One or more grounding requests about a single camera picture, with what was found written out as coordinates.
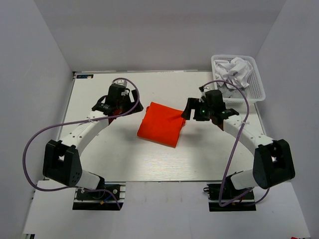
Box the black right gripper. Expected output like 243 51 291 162
181 98 214 121

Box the orange t shirt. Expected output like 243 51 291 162
137 102 185 148

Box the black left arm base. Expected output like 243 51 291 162
72 183 126 211

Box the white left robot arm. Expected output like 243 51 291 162
42 78 144 199

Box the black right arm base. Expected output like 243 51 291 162
203 182 256 212

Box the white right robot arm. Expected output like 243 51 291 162
181 90 296 199

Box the grey t shirt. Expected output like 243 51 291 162
217 84 247 99

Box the dark label sticker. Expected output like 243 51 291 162
76 74 94 79

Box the white t shirt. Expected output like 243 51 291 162
213 57 253 89

